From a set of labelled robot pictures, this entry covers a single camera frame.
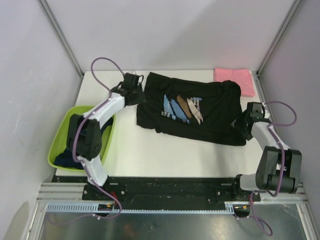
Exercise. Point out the grey slotted cable duct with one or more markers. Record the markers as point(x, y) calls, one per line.
point(68, 207)

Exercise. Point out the green plastic bin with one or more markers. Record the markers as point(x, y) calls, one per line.
point(59, 143)

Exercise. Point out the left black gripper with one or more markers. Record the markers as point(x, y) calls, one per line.
point(141, 98)

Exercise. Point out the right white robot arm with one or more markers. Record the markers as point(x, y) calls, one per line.
point(279, 167)

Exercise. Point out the black printed t shirt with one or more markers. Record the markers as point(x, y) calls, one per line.
point(202, 111)

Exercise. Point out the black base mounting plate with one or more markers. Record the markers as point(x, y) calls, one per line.
point(171, 192)

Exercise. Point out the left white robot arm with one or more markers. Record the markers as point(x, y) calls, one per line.
point(84, 136)

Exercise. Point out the folded pink t shirt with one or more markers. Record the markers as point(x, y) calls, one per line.
point(243, 77)

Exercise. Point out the navy blue t shirt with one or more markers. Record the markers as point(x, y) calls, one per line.
point(65, 159)

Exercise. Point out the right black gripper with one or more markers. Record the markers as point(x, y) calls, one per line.
point(240, 120)

